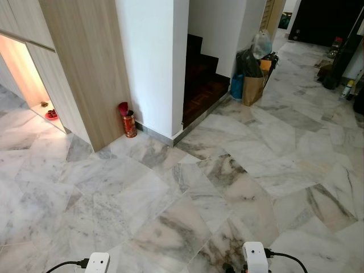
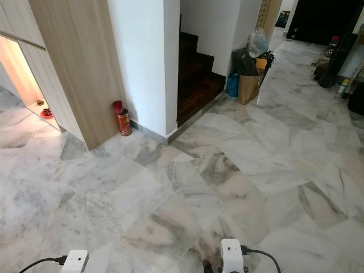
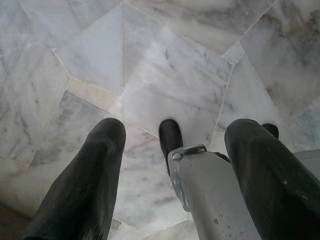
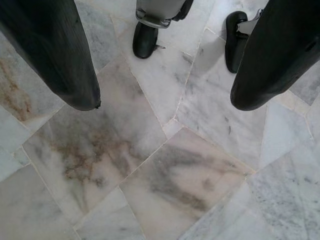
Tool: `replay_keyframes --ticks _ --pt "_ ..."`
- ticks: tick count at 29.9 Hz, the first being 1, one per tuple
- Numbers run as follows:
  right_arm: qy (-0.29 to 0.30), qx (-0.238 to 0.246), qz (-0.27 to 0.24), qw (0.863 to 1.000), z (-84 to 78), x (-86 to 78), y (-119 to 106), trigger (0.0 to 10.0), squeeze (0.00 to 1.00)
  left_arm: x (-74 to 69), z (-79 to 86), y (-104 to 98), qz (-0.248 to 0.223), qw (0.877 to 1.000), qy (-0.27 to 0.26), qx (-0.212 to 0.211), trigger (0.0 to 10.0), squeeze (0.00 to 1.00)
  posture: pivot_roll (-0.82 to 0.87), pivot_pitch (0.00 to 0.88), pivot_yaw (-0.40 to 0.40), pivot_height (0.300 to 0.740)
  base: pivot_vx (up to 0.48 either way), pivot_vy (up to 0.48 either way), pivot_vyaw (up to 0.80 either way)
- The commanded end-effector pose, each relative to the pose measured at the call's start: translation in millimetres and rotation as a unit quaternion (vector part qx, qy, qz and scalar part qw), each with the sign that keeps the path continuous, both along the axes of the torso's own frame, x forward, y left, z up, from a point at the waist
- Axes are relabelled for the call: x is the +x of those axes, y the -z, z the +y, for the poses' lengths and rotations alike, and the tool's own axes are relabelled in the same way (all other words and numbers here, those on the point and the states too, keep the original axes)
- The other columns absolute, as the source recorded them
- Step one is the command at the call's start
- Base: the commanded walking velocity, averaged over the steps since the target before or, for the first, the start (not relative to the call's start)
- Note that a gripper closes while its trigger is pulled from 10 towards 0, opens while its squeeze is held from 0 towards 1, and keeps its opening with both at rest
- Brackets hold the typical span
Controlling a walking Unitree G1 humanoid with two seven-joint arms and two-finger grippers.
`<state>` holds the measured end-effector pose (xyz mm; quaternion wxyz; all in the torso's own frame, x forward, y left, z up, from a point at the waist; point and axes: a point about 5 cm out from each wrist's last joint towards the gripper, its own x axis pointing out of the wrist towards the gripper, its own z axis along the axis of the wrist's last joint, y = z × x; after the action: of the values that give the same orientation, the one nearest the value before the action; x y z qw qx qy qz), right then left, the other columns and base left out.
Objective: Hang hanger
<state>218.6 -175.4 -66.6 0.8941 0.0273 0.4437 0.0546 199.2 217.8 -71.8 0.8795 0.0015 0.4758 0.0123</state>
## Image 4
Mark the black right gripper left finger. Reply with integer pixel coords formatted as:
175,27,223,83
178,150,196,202
0,0,102,112

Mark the black robot foot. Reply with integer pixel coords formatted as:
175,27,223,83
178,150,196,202
132,21,166,60
224,10,250,74

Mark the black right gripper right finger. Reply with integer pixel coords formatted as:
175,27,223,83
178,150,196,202
229,0,320,112

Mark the black robot right foot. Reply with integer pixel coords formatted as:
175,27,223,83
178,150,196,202
132,21,166,60

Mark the black robot left foot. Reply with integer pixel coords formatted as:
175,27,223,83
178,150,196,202
224,10,250,74

